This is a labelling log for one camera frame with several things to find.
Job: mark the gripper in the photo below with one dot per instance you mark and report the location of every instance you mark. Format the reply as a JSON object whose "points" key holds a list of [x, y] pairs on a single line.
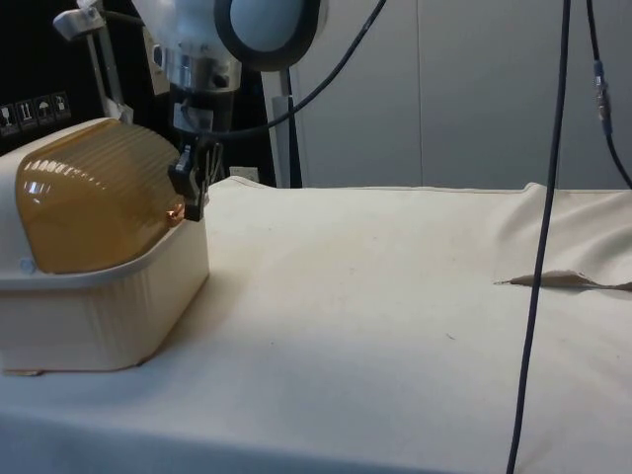
{"points": [[217, 111]]}

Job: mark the rounded box lid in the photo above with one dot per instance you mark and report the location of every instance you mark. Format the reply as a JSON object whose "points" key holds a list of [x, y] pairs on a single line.
{"points": [[99, 207]]}

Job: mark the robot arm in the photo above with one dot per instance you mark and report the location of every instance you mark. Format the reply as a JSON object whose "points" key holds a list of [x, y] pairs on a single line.
{"points": [[197, 20]]}

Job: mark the cream box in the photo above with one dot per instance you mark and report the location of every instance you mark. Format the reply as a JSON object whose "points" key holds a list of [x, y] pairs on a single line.
{"points": [[123, 316]]}

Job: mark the pale locker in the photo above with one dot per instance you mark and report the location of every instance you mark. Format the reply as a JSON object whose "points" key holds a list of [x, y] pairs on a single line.
{"points": [[360, 123]]}

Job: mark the grey metal stand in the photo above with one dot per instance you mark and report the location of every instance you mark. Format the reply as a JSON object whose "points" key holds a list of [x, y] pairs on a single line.
{"points": [[74, 20]]}

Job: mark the black cabinet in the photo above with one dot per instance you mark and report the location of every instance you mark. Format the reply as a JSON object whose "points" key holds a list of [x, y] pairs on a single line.
{"points": [[29, 59]]}

